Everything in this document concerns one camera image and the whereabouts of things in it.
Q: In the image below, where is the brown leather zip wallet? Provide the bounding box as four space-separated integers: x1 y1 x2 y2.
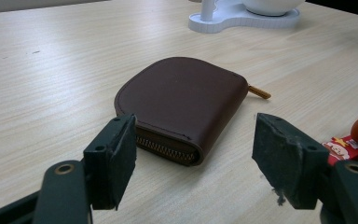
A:
114 56 272 167

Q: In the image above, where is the white bowl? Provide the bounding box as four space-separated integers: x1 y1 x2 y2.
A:
241 0 307 17

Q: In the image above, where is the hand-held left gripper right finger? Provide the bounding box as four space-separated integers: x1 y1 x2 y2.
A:
251 112 330 210

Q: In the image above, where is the red snack packet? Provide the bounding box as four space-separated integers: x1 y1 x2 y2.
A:
321 134 358 167

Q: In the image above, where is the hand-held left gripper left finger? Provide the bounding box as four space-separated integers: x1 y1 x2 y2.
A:
83 113 137 211

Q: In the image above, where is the white stand base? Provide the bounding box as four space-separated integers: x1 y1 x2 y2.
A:
187 0 302 35

